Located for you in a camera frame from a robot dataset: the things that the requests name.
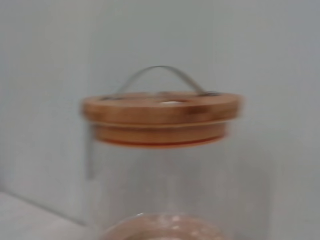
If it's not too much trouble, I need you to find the round wooden jar lid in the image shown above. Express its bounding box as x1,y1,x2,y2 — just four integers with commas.
81,91,244,150

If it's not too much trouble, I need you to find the glass water dispenser jar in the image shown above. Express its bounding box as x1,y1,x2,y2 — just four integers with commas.
86,122,276,240

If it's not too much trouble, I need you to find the metal wire lid handle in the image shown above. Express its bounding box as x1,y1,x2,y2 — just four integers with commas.
116,65,219,98

